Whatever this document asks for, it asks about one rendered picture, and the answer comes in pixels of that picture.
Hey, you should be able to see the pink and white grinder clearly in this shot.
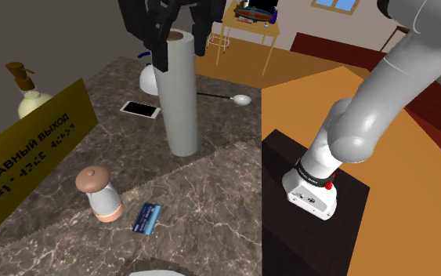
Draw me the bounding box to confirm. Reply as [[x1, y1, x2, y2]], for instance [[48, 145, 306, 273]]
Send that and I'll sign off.
[[75, 165, 125, 223]]

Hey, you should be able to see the yellow soap dispenser brown pump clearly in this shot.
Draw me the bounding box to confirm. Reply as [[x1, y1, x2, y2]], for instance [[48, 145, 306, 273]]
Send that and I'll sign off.
[[5, 61, 55, 120]]

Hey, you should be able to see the silver spoon black handle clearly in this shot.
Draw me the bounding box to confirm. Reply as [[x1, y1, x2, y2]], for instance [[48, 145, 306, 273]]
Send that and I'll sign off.
[[196, 91, 252, 107]]

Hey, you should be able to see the wooden framed window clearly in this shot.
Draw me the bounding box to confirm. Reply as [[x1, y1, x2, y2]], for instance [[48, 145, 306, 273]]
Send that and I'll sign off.
[[310, 0, 362, 16]]

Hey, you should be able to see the gold sign black lettering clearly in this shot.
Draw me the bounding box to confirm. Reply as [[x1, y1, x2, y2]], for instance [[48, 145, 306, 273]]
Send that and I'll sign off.
[[0, 78, 99, 240]]

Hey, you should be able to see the brown wooden chair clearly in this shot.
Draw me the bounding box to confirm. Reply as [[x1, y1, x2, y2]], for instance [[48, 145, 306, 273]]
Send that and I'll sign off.
[[380, 24, 410, 53]]

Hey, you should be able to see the white stool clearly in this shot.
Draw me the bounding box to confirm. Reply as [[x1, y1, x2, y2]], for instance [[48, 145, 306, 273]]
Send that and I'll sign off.
[[206, 22, 232, 54]]

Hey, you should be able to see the dark robot stand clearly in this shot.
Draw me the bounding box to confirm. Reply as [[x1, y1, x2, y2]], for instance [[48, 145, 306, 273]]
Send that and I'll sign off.
[[262, 129, 371, 276]]

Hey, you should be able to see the white smartphone black screen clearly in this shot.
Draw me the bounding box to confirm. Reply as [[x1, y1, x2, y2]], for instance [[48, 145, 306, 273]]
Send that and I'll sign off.
[[119, 100, 162, 120]]

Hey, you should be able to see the yellow wooden table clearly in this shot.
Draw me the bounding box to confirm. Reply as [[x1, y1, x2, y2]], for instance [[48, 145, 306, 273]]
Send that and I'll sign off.
[[215, 0, 281, 78]]

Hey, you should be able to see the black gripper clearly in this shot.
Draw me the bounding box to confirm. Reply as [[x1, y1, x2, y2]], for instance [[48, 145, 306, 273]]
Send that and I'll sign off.
[[117, 0, 227, 73]]

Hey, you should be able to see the grey paper towel roll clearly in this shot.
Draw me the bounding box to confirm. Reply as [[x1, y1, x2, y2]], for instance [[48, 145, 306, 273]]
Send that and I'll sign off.
[[153, 29, 201, 158]]

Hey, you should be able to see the blue card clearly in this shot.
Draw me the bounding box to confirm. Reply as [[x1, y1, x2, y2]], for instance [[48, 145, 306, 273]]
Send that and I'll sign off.
[[132, 202, 162, 236]]

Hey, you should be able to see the white plate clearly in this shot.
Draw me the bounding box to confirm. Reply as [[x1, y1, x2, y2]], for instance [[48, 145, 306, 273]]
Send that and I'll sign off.
[[128, 269, 187, 276]]

